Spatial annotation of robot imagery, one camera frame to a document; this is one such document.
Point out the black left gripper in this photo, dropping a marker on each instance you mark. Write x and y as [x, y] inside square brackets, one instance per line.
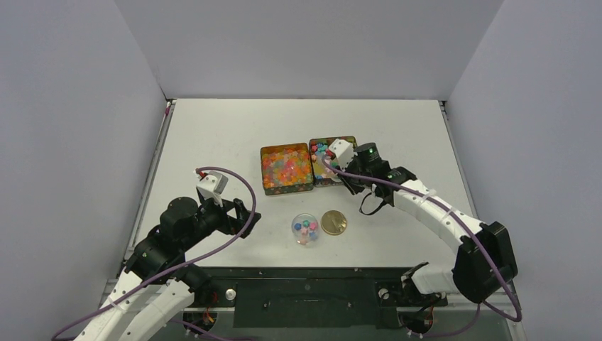
[231, 225]

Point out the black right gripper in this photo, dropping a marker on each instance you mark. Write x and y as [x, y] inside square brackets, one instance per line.
[351, 175]

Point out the tin of pastel star candies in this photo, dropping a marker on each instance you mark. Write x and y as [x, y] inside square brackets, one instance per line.
[322, 176]

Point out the clear round plastic container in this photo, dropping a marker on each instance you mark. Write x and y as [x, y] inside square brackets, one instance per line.
[305, 228]

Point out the tin of translucent star candies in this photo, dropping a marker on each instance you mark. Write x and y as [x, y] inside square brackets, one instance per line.
[286, 169]

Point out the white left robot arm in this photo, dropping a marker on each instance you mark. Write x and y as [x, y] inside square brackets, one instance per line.
[157, 280]

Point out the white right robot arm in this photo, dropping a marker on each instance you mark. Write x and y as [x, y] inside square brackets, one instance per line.
[484, 258]

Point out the gold round lid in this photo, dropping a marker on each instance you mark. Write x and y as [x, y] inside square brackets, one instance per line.
[333, 222]

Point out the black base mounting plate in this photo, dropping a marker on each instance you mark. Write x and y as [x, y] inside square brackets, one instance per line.
[287, 297]

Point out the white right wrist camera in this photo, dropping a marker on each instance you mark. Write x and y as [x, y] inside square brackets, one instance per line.
[343, 152]

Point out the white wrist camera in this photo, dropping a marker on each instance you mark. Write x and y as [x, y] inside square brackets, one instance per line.
[343, 152]
[210, 186]

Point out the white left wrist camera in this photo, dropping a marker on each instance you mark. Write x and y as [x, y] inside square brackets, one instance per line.
[210, 186]

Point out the aluminium rail frame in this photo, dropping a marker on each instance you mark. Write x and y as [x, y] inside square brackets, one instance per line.
[458, 303]

